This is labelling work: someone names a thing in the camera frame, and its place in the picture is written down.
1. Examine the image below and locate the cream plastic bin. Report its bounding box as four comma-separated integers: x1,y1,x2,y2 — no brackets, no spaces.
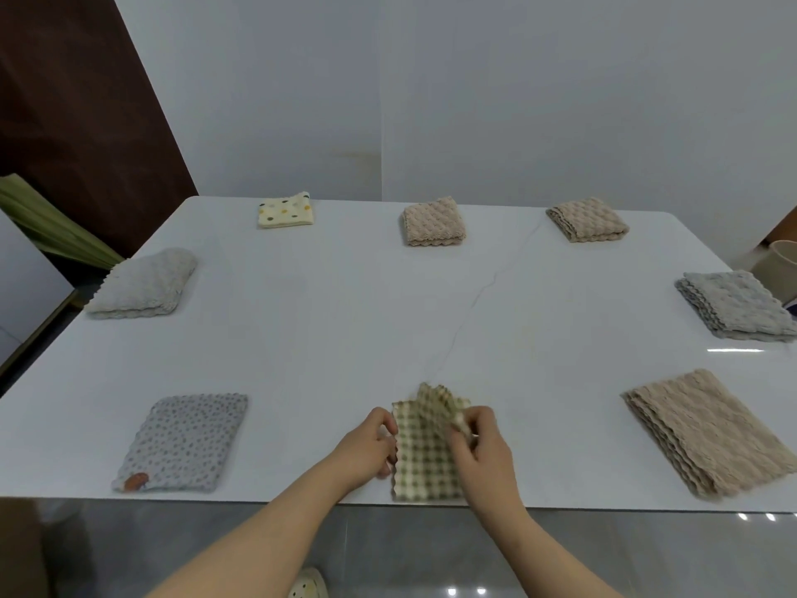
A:
750,239,797,306

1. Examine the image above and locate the green checked cloth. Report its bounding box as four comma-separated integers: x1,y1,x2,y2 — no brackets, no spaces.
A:
390,382,472,502

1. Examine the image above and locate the brown wooden furniture piece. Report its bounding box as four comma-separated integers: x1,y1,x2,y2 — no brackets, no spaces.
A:
762,204,797,245

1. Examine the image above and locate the grey fluffy towel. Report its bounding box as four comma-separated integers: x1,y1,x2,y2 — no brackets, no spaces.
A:
84,247,199,321
675,270,797,343

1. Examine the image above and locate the cream perforated clog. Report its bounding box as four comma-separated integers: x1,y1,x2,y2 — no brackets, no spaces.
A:
287,566,330,598

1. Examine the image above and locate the green folded umbrella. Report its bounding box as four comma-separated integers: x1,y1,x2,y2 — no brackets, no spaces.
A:
0,174,125,270

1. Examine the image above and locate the beige textured towel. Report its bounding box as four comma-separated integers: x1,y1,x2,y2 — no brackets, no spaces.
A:
620,369,797,502
399,196,468,248
545,197,630,243

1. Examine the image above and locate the person's right hand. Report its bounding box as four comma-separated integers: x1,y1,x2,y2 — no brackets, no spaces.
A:
445,404,527,524

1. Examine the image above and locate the white marble table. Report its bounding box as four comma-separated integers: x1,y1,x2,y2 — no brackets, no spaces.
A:
0,195,797,515

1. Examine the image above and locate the grey floral cloth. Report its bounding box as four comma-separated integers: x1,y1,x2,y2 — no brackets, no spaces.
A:
111,393,249,495

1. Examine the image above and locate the person's right forearm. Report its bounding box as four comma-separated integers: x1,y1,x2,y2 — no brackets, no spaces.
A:
479,501,623,598

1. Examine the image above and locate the dark brown wooden door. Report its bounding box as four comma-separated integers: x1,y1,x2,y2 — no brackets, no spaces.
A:
0,0,199,256

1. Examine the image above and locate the yellow polka dot cloth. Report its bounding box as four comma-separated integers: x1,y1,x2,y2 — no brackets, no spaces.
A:
257,191,315,230

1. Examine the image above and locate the white cabinet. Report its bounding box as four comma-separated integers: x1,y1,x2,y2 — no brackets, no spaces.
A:
0,211,79,380

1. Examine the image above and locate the person's left forearm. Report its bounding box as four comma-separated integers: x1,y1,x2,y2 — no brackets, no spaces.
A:
146,457,350,598

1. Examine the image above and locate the person's left hand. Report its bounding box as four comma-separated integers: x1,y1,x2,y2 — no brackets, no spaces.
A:
326,407,399,493

